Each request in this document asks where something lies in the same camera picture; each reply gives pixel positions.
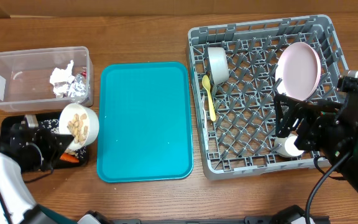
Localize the orange carrot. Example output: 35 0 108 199
60 153 80 163

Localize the white bowl with nuts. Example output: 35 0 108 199
58 103 99 151

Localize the white paper cup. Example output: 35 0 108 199
274 134 304 157

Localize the white plate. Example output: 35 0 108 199
275 42 321 101

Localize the white napkin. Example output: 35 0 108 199
49 60 75 98

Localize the white bowl with crumbs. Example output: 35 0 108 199
208 47 229 85

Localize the white plastic fork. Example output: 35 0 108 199
201 96 208 129

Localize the yellow plastic spoon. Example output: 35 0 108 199
201 75 216 122

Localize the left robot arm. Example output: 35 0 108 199
0 140 74 223

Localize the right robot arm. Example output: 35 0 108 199
271 70 358 223

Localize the grey dishwasher rack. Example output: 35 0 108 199
187 14 347 180

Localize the black tray bin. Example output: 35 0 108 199
1 111 90 169

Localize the spilled rice and crumbs pile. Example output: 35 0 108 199
39 119 88 159

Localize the clear plastic bin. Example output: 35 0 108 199
0 46 94 112

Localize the teal plastic tray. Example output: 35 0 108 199
96 62 194 183

